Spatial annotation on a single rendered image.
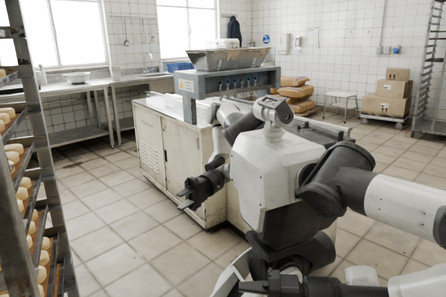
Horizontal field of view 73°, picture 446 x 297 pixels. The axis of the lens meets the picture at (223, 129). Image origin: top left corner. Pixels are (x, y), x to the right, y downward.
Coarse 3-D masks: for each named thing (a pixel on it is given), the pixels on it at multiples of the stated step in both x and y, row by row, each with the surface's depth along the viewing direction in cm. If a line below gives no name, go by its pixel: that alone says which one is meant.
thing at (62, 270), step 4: (64, 260) 88; (60, 264) 88; (64, 264) 86; (60, 268) 86; (64, 268) 85; (60, 272) 85; (64, 272) 84; (60, 276) 83; (64, 276) 83; (60, 280) 82; (60, 284) 80; (60, 288) 79; (60, 292) 78; (60, 296) 77
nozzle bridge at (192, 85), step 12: (180, 72) 203; (192, 72) 198; (204, 72) 196; (216, 72) 194; (228, 72) 198; (240, 72) 204; (252, 72) 221; (264, 72) 228; (276, 72) 223; (180, 84) 206; (192, 84) 192; (204, 84) 189; (216, 84) 205; (252, 84) 223; (264, 84) 229; (276, 84) 226; (192, 96) 195; (204, 96) 191; (216, 96) 201; (192, 108) 200; (192, 120) 202
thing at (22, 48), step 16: (16, 0) 70; (16, 16) 71; (16, 48) 72; (32, 80) 75; (32, 96) 76; (32, 128) 78; (48, 144) 81; (48, 160) 81; (48, 192) 84; (64, 224) 88; (64, 240) 89
